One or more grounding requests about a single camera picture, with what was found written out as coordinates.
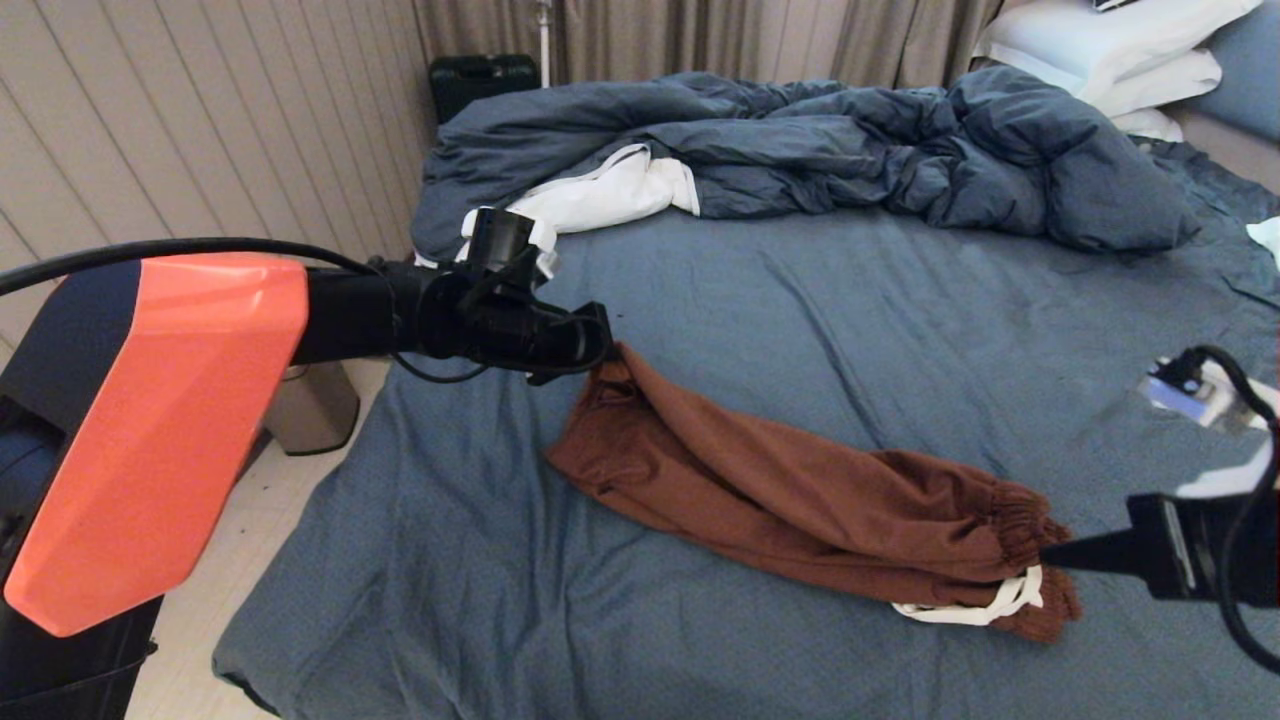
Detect blue bed sheet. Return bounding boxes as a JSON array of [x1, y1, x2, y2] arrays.
[[212, 140, 1280, 720]]

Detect white blanket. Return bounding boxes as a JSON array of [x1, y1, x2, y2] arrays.
[[415, 143, 701, 271]]

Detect black hard suitcase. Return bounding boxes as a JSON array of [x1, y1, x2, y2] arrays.
[[430, 54, 541, 123]]

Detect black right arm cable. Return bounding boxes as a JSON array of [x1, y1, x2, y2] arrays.
[[1160, 344, 1280, 676]]

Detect blue pillow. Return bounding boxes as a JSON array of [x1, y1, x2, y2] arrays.
[[1190, 5, 1280, 151]]

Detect flat white pillow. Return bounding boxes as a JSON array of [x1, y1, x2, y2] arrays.
[[1085, 50, 1225, 121]]

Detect beige curtain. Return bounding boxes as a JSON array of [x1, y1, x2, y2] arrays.
[[413, 0, 1006, 96]]

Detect brown drawstring shorts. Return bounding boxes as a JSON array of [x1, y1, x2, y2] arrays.
[[545, 343, 1083, 644]]

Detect beige trash bin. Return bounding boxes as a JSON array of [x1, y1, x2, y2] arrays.
[[265, 360, 361, 456]]

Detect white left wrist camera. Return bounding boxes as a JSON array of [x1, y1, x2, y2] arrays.
[[458, 207, 561, 283]]

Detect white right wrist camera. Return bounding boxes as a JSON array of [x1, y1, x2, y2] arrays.
[[1143, 350, 1280, 499]]

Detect large white pillow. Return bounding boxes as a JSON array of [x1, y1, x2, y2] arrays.
[[975, 0, 1263, 106]]

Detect dark blue crumpled duvet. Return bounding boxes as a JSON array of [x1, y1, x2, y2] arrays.
[[413, 68, 1201, 263]]

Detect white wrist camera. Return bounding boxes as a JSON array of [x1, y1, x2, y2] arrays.
[[1143, 350, 1280, 499], [458, 207, 561, 283]]

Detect small white pillow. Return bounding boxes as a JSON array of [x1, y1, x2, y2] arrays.
[[1108, 108, 1186, 144]]

